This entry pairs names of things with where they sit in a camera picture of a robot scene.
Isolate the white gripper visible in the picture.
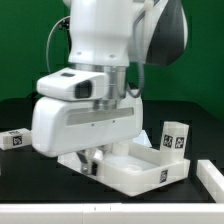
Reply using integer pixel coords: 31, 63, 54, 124
32, 94, 143, 175

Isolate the white square tabletop tray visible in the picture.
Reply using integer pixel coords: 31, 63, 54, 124
58, 142, 190, 196

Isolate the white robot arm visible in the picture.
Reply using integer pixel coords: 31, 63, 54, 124
32, 0, 188, 157

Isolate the white marker sheet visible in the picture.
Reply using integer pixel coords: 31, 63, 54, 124
133, 130, 151, 147

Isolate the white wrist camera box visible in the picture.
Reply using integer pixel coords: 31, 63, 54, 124
36, 68, 109, 101

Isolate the white front rail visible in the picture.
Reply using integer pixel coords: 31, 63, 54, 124
0, 204, 224, 224

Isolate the white right obstacle wall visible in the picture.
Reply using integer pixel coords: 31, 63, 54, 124
196, 160, 224, 204

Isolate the grey camera cable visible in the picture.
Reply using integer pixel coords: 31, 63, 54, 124
45, 18, 71, 74

